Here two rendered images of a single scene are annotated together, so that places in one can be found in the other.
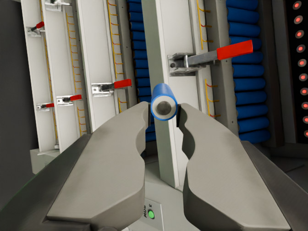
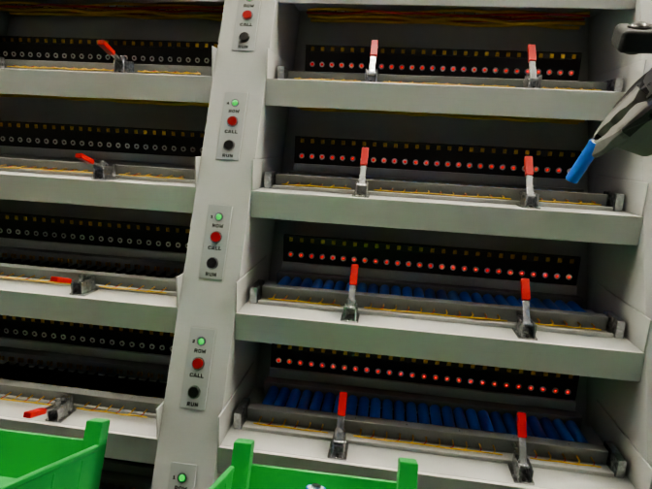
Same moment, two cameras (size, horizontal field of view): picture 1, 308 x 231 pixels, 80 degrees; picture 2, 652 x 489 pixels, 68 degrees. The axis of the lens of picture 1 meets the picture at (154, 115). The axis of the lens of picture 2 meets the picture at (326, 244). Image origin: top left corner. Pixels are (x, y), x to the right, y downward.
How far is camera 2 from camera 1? 0.73 m
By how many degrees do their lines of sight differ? 54
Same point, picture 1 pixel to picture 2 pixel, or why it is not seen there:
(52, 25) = (374, 458)
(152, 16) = (485, 214)
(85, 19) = (429, 329)
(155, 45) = (510, 217)
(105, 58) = (479, 327)
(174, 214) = not seen: outside the picture
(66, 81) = (480, 465)
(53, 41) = not seen: hidden behind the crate
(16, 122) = not seen: outside the picture
